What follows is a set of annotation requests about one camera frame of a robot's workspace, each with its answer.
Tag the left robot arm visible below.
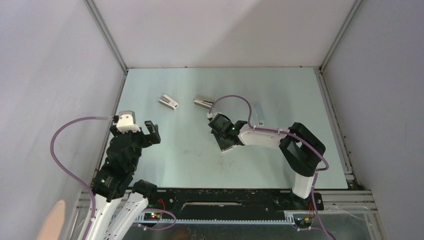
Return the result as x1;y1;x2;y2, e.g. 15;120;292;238
78;120;161;240

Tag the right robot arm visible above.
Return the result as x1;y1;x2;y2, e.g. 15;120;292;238
207;112;326;209

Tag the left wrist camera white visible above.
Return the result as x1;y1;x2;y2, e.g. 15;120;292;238
115;110;141;134

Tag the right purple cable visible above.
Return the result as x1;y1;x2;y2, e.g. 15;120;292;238
208;95;331;240

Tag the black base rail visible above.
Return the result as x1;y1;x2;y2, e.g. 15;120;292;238
148;188;324;222

